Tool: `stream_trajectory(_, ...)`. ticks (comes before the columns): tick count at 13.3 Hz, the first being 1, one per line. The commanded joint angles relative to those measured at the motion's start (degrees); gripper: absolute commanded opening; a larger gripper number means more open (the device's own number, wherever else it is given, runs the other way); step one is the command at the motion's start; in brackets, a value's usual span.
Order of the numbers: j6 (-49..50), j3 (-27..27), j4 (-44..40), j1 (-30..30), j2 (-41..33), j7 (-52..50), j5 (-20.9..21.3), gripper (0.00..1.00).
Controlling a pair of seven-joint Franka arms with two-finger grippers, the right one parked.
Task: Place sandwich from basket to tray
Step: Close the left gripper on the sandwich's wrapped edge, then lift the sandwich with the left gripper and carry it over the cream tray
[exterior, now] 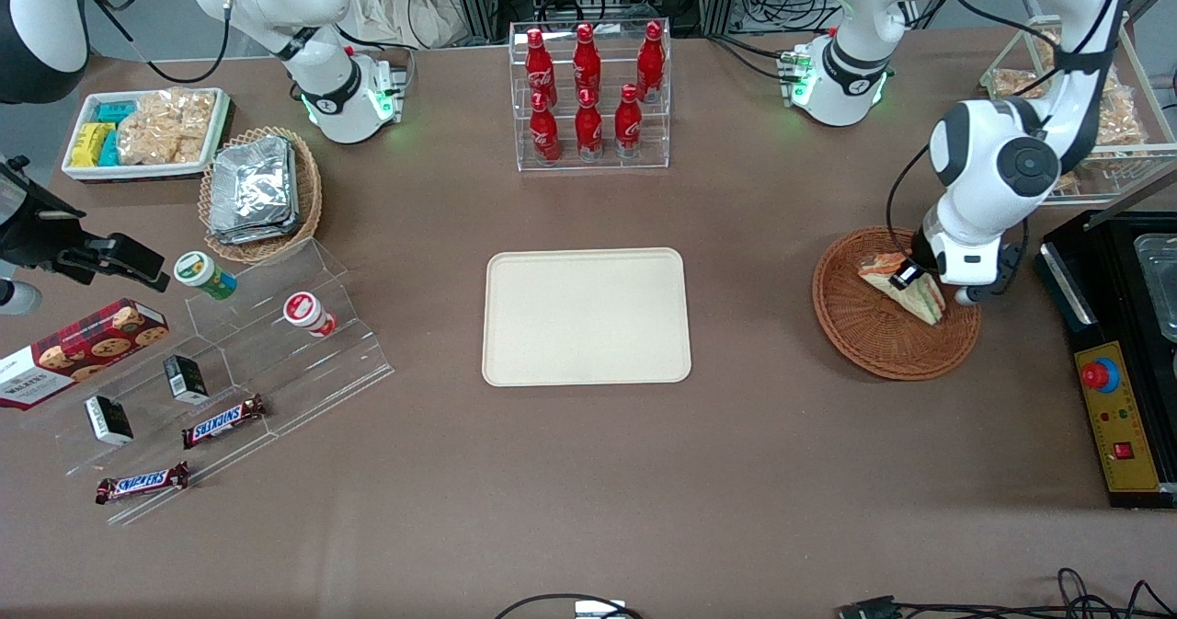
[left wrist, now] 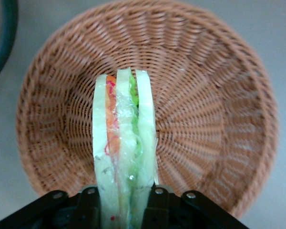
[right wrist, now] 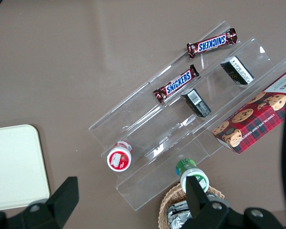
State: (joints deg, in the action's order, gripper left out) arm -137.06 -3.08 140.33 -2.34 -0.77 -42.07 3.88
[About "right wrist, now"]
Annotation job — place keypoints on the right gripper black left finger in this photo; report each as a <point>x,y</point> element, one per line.
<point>59,202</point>

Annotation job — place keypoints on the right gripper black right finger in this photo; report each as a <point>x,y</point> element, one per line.
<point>200,205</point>

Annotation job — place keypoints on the light wicker basket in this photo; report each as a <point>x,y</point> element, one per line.
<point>166,202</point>

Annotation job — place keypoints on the beige rectangular tray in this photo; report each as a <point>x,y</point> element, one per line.
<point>14,167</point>

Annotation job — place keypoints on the foil-wrapped food pack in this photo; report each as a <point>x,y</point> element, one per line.
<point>180,207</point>
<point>177,220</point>

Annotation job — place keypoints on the green and white yogurt cup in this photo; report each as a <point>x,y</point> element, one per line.
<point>186,167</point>

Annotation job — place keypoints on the red and white yogurt cup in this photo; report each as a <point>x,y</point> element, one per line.
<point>119,158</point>

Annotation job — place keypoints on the red tartan cookie box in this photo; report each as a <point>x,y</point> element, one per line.
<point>252,119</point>

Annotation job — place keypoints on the small black carton box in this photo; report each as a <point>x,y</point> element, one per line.
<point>238,70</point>
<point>195,102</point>

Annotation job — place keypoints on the clear acrylic stepped display stand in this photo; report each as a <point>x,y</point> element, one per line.
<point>138,117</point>

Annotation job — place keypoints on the Snickers chocolate bar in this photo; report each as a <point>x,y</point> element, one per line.
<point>178,83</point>
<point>212,43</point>

